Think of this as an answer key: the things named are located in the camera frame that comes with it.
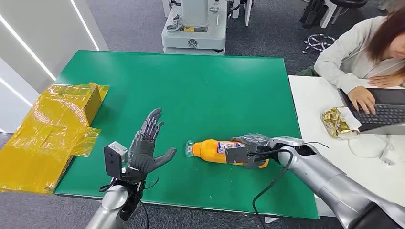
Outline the person's hand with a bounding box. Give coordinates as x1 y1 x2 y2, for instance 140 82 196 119
367 74 405 88
347 86 377 115

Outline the gold snack wrapper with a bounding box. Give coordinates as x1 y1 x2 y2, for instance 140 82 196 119
321 106 362 140

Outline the orange plastic bottle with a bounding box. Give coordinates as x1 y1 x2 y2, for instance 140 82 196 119
185 139 270 169

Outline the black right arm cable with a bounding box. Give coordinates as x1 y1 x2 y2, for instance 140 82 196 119
246 142 330 229

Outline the person's left hand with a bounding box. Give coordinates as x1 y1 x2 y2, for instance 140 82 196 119
367 74 405 88

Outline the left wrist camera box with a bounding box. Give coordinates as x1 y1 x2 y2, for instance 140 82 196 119
104 141 129 179

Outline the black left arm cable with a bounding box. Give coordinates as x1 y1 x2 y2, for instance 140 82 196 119
98 177 160 229

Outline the black stool with chrome base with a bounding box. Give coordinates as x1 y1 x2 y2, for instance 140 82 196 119
302 0 369 55

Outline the person's right hand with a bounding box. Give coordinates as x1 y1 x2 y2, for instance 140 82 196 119
347 86 377 115

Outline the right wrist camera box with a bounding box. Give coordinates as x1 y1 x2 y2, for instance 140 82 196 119
224 145 270 166

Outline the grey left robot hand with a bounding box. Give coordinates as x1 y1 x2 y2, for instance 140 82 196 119
121 107 177 183

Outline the white furniture leg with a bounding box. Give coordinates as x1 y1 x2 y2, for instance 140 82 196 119
243 0 254 27

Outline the green table mat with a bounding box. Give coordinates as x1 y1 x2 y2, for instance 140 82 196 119
54 50 320 219

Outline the seated person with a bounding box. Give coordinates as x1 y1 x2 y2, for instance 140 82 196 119
314 5 405 116

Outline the yellow taped cardboard box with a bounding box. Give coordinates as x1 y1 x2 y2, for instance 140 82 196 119
0 82 110 194

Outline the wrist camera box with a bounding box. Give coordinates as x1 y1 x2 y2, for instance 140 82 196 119
224 145 270 166
104 141 129 179

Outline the dark grey laptop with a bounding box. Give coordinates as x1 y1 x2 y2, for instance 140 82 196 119
337 88 405 136

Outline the white charger cable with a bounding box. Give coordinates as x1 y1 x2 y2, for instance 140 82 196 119
347 134 396 166

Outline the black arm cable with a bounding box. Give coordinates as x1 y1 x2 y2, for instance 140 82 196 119
246 142 330 229
98 177 160 229

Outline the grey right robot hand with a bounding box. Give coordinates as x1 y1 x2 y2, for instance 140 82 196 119
231 133 277 170

